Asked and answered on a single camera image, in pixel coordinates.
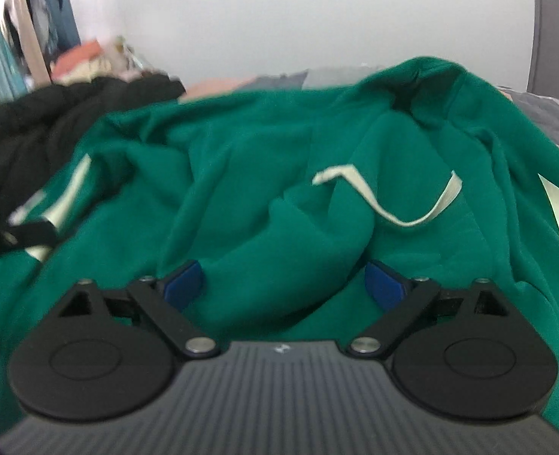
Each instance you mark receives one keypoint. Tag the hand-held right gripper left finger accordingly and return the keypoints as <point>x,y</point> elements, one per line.
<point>184,284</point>

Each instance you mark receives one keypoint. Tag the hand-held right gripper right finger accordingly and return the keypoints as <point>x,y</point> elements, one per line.
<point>384,286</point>

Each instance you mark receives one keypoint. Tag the green printed sweatshirt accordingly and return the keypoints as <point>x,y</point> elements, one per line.
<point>241,161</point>

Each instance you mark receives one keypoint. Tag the row of hanging clothes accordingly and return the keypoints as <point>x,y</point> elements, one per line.
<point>18,28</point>

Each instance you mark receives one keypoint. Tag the black puffer jacket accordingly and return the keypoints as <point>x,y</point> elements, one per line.
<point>33,132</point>

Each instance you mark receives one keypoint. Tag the macaron print bag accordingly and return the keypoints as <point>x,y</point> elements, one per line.
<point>132,57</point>

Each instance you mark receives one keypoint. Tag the cream cloth pile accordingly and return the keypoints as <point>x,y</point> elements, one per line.
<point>87,71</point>

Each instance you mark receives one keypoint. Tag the pink box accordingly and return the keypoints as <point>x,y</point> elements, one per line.
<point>78,54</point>

